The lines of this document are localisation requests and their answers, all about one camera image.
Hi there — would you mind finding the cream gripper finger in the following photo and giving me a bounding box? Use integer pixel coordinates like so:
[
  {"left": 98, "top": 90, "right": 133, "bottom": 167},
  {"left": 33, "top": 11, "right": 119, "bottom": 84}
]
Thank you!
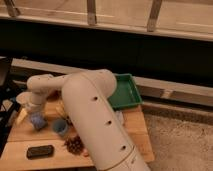
[
  {"left": 31, "top": 112, "right": 42, "bottom": 125},
  {"left": 16, "top": 108, "right": 28, "bottom": 125}
]

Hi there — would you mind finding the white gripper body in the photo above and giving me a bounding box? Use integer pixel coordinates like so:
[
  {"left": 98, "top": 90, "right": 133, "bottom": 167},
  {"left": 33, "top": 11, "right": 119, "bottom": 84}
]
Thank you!
[{"left": 26, "top": 92, "right": 46, "bottom": 112}]

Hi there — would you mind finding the blue sponge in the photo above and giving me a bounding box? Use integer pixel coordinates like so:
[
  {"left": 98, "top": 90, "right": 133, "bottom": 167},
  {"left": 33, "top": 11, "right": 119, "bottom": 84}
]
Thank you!
[{"left": 30, "top": 113, "right": 47, "bottom": 131}]

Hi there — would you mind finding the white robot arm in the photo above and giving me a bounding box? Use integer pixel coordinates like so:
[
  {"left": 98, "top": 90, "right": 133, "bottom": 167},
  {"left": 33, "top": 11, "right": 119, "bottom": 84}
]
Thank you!
[{"left": 17, "top": 69, "right": 150, "bottom": 171}]

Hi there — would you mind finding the white paper cup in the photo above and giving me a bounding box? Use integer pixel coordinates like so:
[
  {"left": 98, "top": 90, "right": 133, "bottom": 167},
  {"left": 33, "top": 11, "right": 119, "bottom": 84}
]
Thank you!
[{"left": 16, "top": 92, "right": 31, "bottom": 111}]

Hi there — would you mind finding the blue cup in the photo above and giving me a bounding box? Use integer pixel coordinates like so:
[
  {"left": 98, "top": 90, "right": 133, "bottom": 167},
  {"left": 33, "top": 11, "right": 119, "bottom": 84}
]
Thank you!
[{"left": 52, "top": 119, "right": 68, "bottom": 136}]

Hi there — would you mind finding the black stand at left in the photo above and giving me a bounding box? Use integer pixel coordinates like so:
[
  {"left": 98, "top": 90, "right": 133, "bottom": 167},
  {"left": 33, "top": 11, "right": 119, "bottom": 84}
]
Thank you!
[{"left": 0, "top": 56, "right": 21, "bottom": 156}]

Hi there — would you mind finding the orange bowl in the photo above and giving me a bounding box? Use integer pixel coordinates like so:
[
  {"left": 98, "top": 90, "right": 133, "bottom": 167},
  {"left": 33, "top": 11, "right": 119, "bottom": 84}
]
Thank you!
[{"left": 47, "top": 91, "right": 61, "bottom": 101}]

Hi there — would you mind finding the yellow fries toy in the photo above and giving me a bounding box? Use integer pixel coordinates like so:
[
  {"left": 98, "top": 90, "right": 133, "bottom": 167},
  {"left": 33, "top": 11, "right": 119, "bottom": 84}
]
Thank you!
[{"left": 56, "top": 102, "right": 66, "bottom": 118}]

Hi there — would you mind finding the brown pinecone cluster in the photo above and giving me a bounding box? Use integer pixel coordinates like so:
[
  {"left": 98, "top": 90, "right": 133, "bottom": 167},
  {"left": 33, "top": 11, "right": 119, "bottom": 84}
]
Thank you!
[{"left": 64, "top": 136, "right": 84, "bottom": 155}]

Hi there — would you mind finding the orange carrot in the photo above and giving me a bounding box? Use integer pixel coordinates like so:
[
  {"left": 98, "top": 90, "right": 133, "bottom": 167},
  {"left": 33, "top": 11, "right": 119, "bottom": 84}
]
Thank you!
[{"left": 83, "top": 149, "right": 90, "bottom": 157}]

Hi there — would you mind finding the green plastic tray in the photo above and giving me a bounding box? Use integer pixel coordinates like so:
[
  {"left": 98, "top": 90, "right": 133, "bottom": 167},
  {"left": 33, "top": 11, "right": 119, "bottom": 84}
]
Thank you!
[{"left": 108, "top": 74, "right": 142, "bottom": 110}]

